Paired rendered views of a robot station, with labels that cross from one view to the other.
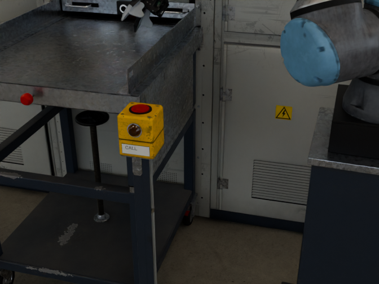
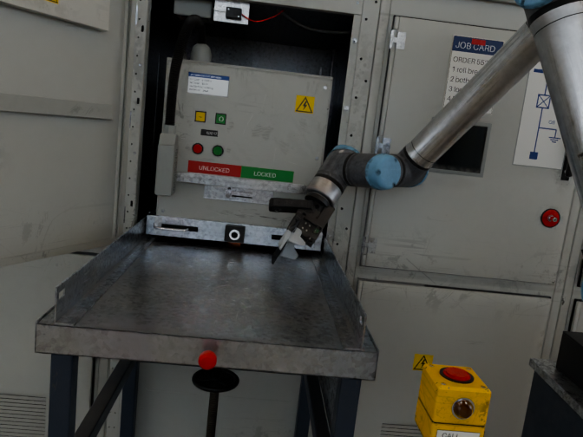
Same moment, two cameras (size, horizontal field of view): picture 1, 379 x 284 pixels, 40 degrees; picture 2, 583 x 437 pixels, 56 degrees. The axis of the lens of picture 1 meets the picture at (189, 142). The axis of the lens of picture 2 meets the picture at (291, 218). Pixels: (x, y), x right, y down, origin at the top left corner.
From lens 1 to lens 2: 73 cm
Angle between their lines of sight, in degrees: 25
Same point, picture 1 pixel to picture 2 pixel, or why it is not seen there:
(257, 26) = (400, 261)
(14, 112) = (46, 371)
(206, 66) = not seen: hidden behind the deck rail
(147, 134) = (481, 414)
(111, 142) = (189, 410)
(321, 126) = (563, 383)
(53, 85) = (243, 337)
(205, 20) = (337, 252)
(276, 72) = (417, 314)
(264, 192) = not seen: outside the picture
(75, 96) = (278, 354)
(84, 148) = (146, 420)
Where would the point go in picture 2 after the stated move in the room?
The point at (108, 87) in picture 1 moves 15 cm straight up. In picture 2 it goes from (321, 340) to (330, 264)
